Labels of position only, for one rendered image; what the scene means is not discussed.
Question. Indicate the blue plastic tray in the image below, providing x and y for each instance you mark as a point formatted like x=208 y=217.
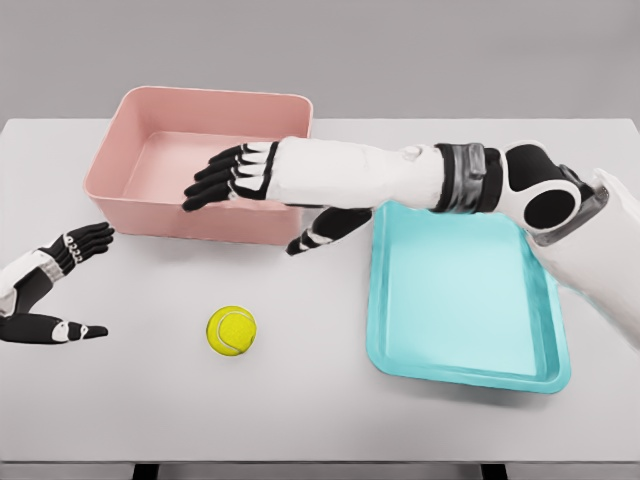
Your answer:
x=462 y=300

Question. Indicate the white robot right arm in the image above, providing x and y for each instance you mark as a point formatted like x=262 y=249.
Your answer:
x=550 y=200

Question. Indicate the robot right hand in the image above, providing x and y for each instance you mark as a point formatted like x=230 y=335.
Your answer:
x=305 y=170

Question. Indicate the pink plastic basket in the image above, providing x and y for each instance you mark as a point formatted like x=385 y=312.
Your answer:
x=195 y=165

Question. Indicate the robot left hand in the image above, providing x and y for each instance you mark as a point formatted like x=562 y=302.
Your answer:
x=37 y=285

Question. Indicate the yellow tennis ball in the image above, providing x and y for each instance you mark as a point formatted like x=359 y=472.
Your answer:
x=231 y=330

